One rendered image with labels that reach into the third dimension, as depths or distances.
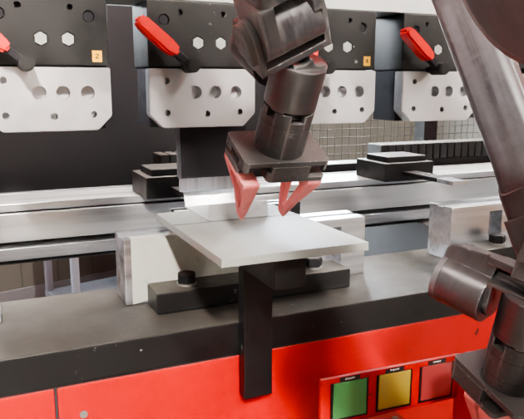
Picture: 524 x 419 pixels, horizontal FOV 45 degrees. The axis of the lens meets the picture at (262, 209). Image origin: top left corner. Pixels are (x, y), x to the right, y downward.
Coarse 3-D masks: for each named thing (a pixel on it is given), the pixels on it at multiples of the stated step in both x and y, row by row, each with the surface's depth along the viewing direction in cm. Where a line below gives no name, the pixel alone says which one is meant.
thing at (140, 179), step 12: (144, 168) 113; (156, 168) 110; (168, 168) 110; (132, 180) 117; (144, 180) 109; (156, 180) 108; (168, 180) 109; (144, 192) 109; (156, 192) 109; (168, 192) 109; (180, 192) 104
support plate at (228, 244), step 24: (168, 216) 87; (192, 216) 87; (288, 216) 87; (192, 240) 74; (216, 240) 73; (240, 240) 73; (264, 240) 73; (288, 240) 73; (312, 240) 73; (336, 240) 73; (360, 240) 73; (240, 264) 66
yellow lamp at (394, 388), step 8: (384, 376) 77; (392, 376) 77; (400, 376) 77; (408, 376) 78; (384, 384) 77; (392, 384) 77; (400, 384) 78; (408, 384) 78; (384, 392) 77; (392, 392) 77; (400, 392) 78; (408, 392) 78; (384, 400) 77; (392, 400) 78; (400, 400) 78; (408, 400) 79; (384, 408) 77
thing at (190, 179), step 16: (176, 128) 90; (192, 128) 90; (208, 128) 91; (224, 128) 92; (240, 128) 93; (176, 144) 91; (192, 144) 90; (208, 144) 91; (224, 144) 92; (176, 160) 92; (192, 160) 91; (208, 160) 91; (224, 160) 92; (192, 176) 91; (208, 176) 92; (224, 176) 94
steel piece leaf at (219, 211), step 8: (256, 200) 86; (264, 200) 87; (192, 208) 92; (200, 208) 92; (208, 208) 92; (216, 208) 84; (224, 208) 84; (232, 208) 85; (256, 208) 86; (264, 208) 87; (208, 216) 86; (216, 216) 84; (224, 216) 85; (232, 216) 85; (248, 216) 86; (256, 216) 87
